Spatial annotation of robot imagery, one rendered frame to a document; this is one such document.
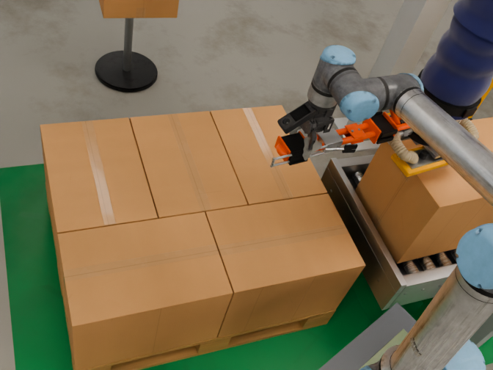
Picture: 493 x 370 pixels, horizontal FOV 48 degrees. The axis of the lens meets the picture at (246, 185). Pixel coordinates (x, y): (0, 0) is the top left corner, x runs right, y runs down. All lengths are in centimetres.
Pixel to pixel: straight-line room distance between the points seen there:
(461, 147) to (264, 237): 118
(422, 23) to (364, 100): 184
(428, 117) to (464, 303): 47
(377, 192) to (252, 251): 61
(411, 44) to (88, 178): 190
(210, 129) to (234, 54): 149
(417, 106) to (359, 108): 14
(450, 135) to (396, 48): 198
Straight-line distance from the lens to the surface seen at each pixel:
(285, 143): 173
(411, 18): 325
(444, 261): 262
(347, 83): 148
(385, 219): 248
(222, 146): 263
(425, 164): 209
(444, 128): 141
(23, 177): 317
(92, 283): 214
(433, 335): 134
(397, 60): 335
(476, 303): 122
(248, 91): 383
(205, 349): 259
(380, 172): 245
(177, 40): 414
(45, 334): 267
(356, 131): 189
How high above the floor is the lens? 240
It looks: 48 degrees down
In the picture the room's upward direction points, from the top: 18 degrees clockwise
